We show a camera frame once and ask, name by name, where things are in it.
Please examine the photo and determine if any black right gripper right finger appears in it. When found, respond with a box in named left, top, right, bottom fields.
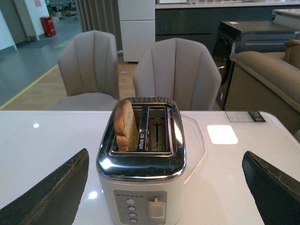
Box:
left=242, top=151, right=300, bottom=225

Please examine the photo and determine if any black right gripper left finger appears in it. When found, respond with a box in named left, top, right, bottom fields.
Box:
left=0, top=149, right=89, bottom=225

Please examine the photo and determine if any brown bread slice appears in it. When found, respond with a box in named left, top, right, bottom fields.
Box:
left=113, top=99, right=138, bottom=151

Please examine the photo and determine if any white chrome two-slot toaster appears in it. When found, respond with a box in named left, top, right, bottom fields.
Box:
left=96, top=97, right=187, bottom=225

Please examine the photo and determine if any black white label card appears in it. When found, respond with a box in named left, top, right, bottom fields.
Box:
left=226, top=111, right=265, bottom=122

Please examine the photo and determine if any beige sofa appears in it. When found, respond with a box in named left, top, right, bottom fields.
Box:
left=225, top=39, right=300, bottom=135

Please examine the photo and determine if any beige chair left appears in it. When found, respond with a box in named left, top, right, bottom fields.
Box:
left=53, top=30, right=120, bottom=111

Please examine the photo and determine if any beige chair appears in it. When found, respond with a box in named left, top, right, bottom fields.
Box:
left=53, top=30, right=120, bottom=111
left=133, top=38, right=221, bottom=111

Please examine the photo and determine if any beige chair right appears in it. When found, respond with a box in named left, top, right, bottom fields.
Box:
left=133, top=38, right=221, bottom=111

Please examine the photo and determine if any red fire cabinet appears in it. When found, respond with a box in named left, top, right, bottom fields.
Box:
left=40, top=16, right=56, bottom=37

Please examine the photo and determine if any dark kitchen counter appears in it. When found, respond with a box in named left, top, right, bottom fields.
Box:
left=155, top=0, right=300, bottom=51

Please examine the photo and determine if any beige curtain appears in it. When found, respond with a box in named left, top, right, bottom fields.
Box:
left=75, top=0, right=123, bottom=51

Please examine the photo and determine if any white cabinet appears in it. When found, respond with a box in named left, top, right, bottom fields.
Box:
left=118, top=0, right=155, bottom=62

